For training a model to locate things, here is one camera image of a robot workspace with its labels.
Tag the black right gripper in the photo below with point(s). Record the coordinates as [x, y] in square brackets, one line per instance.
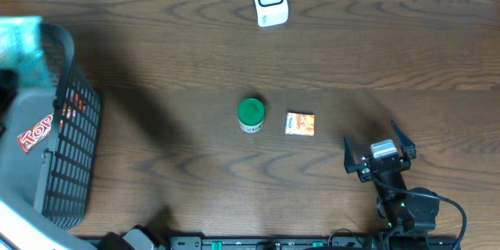
[364, 168]

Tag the grey plastic basket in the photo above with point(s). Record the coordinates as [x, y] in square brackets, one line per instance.
[54, 177]

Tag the red Top chocolate bar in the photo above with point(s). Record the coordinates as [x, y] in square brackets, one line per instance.
[38, 132]

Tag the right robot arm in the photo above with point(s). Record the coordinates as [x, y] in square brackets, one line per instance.
[410, 214]

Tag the black mounting rail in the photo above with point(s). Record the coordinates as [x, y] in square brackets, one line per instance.
[338, 241]

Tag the teal wet wipes pack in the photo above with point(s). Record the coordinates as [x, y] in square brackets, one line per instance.
[22, 52]

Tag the green lid jar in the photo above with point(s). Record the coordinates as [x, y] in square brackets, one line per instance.
[251, 114]

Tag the orange Kleenex tissue pack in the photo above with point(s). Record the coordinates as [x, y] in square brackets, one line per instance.
[300, 124]

